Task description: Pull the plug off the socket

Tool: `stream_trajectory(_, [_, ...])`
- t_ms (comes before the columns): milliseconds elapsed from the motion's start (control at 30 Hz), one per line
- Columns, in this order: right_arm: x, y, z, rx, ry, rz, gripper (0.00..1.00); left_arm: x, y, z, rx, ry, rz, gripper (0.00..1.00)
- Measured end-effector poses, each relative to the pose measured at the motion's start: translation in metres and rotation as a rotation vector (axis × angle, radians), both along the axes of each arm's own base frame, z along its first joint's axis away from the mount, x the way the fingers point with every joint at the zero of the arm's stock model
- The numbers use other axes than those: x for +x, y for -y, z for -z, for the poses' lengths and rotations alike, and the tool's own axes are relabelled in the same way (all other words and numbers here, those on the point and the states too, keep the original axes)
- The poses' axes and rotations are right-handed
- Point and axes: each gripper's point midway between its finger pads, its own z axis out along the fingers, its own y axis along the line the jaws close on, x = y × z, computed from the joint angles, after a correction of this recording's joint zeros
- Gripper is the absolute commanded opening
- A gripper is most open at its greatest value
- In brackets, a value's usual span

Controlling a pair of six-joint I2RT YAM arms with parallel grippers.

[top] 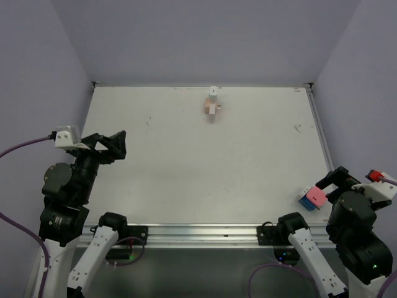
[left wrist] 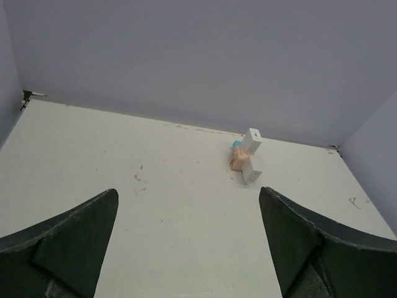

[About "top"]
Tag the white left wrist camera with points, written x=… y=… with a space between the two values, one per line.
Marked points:
x=67 y=137

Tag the blue cube socket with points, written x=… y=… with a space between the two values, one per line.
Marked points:
x=307 y=201

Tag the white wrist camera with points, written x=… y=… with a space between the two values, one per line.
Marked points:
x=378 y=191
x=67 y=137

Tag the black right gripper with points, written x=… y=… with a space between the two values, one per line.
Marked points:
x=340 y=176

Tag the white charger plug front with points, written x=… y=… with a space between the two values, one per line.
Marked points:
x=211 y=113

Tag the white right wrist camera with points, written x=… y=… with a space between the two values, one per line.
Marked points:
x=378 y=191

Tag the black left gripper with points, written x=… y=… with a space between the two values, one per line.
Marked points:
x=115 y=144

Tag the pink extension socket plug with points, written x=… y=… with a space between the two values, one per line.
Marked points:
x=320 y=195

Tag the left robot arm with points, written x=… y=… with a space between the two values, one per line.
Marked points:
x=66 y=192

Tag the aluminium mounting rail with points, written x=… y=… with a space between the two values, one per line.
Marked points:
x=212 y=236

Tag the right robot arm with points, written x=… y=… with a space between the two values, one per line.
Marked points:
x=368 y=261

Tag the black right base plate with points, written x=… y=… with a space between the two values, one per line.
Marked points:
x=269 y=235

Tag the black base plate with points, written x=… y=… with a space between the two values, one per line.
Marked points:
x=269 y=235
x=137 y=231

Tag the peach cube socket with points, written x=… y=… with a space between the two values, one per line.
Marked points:
x=207 y=103

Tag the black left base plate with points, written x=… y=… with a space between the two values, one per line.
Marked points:
x=137 y=231

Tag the white plug adapter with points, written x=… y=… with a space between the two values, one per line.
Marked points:
x=305 y=190

